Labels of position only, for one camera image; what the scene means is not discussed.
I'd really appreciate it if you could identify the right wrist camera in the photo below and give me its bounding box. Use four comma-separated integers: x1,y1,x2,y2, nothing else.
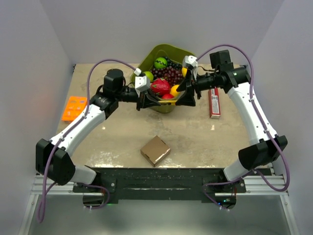
182,55,198,71

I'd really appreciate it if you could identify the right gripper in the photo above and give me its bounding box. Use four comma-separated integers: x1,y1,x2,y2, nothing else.
176,68,220,106

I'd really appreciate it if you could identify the green striped ball fruit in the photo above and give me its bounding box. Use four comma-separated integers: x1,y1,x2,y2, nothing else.
154,57,168,69

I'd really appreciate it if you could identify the dark black grape bunch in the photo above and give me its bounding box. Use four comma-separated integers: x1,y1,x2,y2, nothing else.
163,56,182,70

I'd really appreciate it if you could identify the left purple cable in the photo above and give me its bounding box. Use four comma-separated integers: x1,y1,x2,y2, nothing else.
36,58,136,223

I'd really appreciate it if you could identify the brown cardboard express box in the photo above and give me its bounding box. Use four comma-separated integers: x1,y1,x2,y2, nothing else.
140,136,171,167

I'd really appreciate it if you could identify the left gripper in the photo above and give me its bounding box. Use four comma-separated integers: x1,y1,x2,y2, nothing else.
115,87,161,111

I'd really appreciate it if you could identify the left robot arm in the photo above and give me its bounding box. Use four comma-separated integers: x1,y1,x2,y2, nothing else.
35,69,159,192

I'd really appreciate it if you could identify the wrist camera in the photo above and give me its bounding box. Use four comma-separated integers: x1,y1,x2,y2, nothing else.
134,68,150,96
182,55,198,71

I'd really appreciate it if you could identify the olive green plastic basin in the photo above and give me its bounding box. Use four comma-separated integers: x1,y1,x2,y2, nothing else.
130,44,198,114

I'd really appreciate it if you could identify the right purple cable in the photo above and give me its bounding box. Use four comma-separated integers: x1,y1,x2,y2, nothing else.
195,44,291,212

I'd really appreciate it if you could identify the yellow lemon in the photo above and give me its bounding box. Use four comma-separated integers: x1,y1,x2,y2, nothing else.
181,67,187,77

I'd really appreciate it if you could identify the purple grape bunch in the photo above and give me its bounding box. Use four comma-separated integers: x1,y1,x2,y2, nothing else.
150,67,183,85

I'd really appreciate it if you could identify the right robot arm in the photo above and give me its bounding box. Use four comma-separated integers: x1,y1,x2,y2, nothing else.
176,50,288,192

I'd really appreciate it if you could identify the orange plastic box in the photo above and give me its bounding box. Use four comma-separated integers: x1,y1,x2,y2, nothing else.
61,96,87,121

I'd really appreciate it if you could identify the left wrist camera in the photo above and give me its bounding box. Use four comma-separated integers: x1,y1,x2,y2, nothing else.
134,68,150,96

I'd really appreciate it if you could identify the green pear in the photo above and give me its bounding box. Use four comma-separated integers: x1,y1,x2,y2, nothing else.
144,71,154,83

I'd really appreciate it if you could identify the red apple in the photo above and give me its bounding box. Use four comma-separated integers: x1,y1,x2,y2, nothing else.
161,94,174,100

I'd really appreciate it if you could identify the orange yellow mango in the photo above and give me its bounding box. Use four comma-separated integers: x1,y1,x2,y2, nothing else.
170,84,180,97

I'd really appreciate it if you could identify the yellow utility knife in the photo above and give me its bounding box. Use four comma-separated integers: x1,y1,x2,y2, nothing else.
157,99,176,106

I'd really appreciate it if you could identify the purple cable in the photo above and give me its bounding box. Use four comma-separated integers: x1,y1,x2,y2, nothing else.
36,58,136,223
195,44,291,212

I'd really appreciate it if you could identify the red dragon fruit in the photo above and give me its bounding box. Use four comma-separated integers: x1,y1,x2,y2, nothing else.
150,78,171,96

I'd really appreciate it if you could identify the red rectangular carton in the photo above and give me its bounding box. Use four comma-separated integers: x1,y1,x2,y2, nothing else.
208,88,221,119

